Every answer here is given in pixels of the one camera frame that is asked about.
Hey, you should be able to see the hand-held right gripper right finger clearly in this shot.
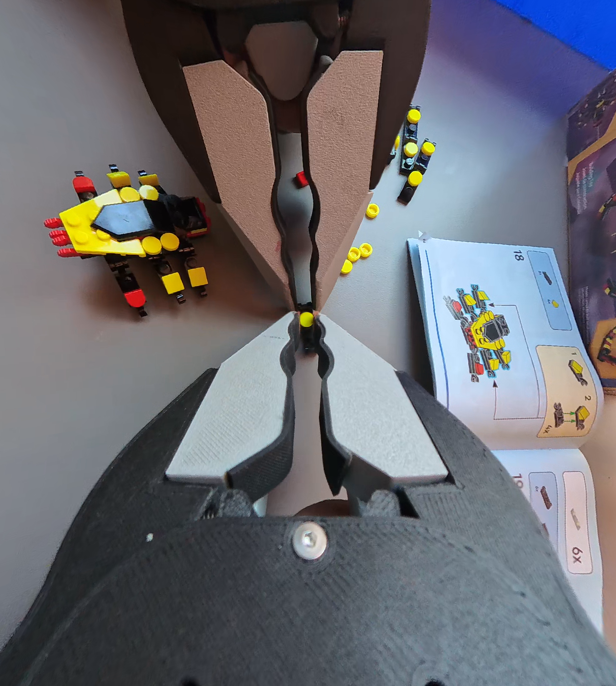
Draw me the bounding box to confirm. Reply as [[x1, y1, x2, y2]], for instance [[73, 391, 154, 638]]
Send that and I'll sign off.
[[307, 312, 449, 511]]

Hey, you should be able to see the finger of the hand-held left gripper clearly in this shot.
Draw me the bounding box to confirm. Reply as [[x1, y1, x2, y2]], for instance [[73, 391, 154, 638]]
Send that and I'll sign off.
[[306, 50, 385, 312], [181, 58, 299, 312]]

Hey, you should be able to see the black brick plate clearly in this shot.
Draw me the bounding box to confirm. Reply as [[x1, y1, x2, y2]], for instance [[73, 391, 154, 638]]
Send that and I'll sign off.
[[297, 303, 320, 354]]

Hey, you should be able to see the open instruction booklet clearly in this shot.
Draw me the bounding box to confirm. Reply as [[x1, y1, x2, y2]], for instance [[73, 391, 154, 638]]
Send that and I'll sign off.
[[407, 238, 606, 633]]

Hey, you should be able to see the blue plastic bin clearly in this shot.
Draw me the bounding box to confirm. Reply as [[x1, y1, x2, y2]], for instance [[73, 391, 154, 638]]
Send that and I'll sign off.
[[492, 0, 616, 70]]

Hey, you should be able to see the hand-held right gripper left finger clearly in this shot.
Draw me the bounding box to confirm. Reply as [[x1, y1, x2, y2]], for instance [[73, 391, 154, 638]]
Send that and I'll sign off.
[[165, 312, 305, 503]]

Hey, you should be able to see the yellow black toy brick model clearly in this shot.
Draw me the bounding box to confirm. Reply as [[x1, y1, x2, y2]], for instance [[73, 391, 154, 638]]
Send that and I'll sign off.
[[44, 163, 212, 318]]

